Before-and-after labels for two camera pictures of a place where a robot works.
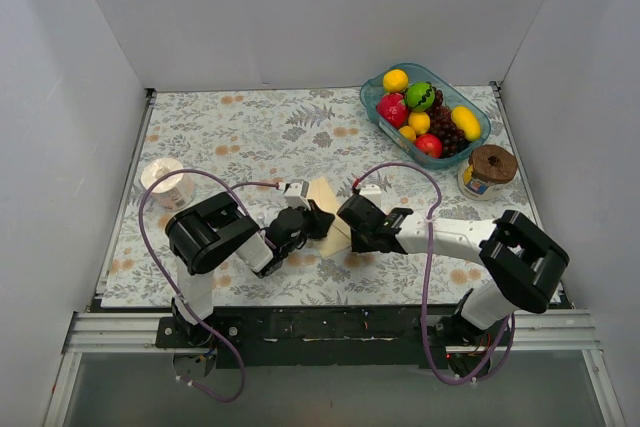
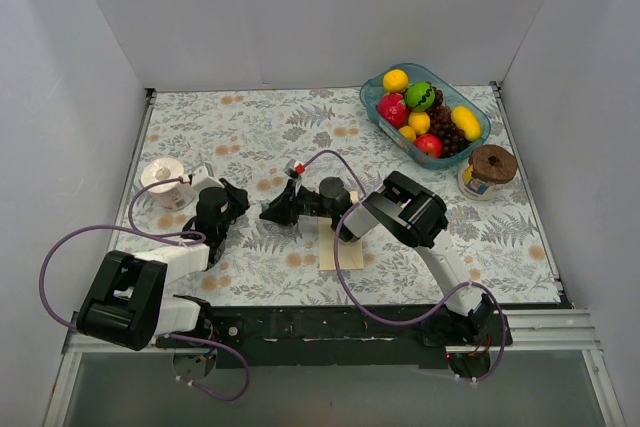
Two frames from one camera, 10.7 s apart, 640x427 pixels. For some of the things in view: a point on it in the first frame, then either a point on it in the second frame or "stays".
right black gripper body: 353,212 -> 291,203
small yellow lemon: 419,121 stays
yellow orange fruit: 395,81 stays
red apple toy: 429,144 stays
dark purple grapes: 441,122 stays
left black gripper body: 310,222 -> 232,200
